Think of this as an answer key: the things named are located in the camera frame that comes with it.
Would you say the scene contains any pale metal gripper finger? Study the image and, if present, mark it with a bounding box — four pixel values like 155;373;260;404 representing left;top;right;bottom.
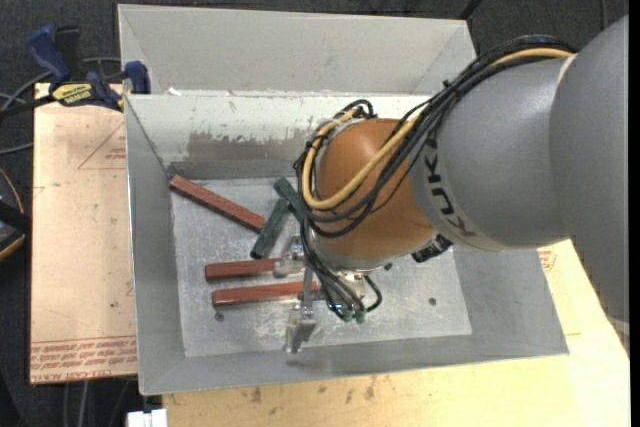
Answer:
271;238;307;280
282;303;318;355

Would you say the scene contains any dark green flat block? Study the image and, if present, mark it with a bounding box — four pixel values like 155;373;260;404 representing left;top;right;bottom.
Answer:
272;176;309;227
249;198;292;261

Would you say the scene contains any red-brown flat block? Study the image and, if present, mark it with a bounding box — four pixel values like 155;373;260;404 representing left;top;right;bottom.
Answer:
168;174;268;234
203;257;284;284
210;280;321;309

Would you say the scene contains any grey metal bin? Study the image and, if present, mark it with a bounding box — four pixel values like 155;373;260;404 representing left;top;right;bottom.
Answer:
117;3;571;397

